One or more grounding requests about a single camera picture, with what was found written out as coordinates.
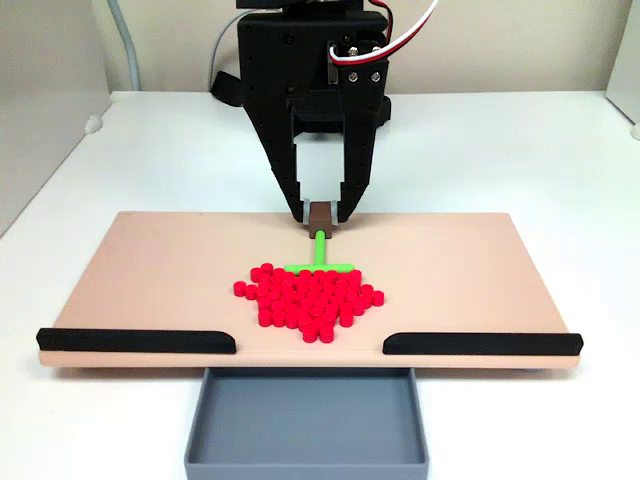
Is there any grey rectangular container tray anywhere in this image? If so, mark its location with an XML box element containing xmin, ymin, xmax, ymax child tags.
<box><xmin>183</xmin><ymin>367</ymin><xmax>430</xmax><ymax>480</ymax></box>

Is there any thin grey cable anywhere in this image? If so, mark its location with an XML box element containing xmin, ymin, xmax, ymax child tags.
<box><xmin>208</xmin><ymin>9</ymin><xmax>237</xmax><ymax>94</ymax></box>

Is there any beige flat board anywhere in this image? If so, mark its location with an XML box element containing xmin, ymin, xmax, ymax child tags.
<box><xmin>38</xmin><ymin>211</ymin><xmax>584</xmax><ymax>372</ymax></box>

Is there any green T-shaped pusher tool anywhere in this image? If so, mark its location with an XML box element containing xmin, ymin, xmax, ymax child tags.
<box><xmin>283</xmin><ymin>201</ymin><xmax>355</xmax><ymax>275</ymax></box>

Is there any red cylindrical granules pile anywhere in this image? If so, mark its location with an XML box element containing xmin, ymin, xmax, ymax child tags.
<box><xmin>232</xmin><ymin>262</ymin><xmax>386</xmax><ymax>345</ymax></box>

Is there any white red black wire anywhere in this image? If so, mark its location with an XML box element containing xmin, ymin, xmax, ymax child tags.
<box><xmin>327</xmin><ymin>0</ymin><xmax>441</xmax><ymax>67</ymax></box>

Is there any black edge rail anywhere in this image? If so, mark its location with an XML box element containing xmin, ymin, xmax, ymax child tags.
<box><xmin>382</xmin><ymin>331</ymin><xmax>585</xmax><ymax>357</ymax></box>
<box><xmin>35</xmin><ymin>327</ymin><xmax>237</xmax><ymax>356</ymax></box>

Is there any thick grey cable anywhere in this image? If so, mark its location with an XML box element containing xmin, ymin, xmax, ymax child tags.
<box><xmin>107</xmin><ymin>0</ymin><xmax>143</xmax><ymax>93</ymax></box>

